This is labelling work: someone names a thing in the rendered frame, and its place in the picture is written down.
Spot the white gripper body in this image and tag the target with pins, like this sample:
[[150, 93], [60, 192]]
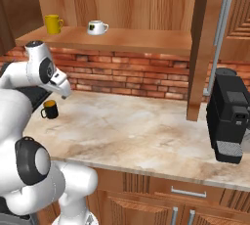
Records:
[[62, 87]]

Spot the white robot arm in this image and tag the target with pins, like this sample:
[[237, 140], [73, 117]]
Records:
[[19, 121]]

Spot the black mug with yellow inside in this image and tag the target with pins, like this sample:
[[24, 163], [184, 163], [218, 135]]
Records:
[[51, 111]]

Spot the white mug with dark print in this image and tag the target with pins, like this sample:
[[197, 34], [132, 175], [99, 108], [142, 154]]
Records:
[[95, 28]]

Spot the plain wooden cabinet door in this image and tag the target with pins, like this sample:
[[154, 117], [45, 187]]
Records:
[[16, 13]]

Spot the wooden base cupboard door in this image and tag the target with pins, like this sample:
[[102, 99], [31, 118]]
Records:
[[221, 217], [140, 211]]

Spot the wooden drawer front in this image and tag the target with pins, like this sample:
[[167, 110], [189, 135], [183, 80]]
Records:
[[185, 191]]

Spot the black coffee machine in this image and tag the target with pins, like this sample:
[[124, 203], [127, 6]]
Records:
[[228, 114]]

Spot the wooden wall cabinet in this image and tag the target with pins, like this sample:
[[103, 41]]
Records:
[[130, 10]]

